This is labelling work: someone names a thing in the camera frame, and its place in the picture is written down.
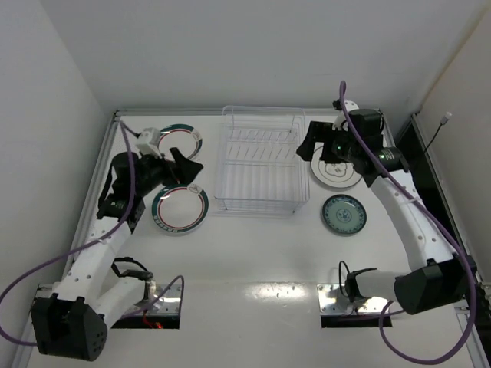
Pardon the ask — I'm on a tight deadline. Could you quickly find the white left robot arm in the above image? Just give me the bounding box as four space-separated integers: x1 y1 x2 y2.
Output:
31 147 203 361

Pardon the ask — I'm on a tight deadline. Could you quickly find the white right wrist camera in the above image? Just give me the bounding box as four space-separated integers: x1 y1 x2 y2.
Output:
331 98 361 131

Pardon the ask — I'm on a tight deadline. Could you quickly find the white plate green line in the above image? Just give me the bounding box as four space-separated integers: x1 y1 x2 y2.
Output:
310 146 362 189

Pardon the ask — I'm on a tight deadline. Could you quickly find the black wall cable with plug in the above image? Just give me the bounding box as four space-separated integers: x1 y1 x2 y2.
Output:
420 111 453 154

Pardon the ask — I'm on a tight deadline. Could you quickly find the green red rimmed plate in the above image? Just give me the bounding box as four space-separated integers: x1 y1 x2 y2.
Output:
151 184 209 235
158 123 203 160

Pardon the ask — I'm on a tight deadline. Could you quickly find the metal base plate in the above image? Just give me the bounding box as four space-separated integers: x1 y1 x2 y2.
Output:
317 284 387 317
120 278 183 320

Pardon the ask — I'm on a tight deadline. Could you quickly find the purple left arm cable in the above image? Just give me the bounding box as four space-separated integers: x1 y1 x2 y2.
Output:
0 120 185 347

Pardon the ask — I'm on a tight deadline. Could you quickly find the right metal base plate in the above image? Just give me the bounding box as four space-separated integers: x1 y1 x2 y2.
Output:
317 284 387 317

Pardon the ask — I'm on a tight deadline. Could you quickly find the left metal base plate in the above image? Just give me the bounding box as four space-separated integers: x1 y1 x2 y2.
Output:
120 278 183 320

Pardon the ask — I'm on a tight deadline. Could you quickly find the teal patterned small plate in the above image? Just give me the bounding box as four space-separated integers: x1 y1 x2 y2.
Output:
321 194 367 236

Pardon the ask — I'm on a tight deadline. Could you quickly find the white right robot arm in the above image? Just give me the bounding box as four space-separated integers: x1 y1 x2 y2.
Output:
296 109 477 315

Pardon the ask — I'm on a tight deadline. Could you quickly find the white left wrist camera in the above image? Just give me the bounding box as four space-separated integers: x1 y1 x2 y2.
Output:
135 127 161 159

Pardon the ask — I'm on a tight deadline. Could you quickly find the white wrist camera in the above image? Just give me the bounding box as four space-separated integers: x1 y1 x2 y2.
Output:
331 98 361 131
135 127 161 159

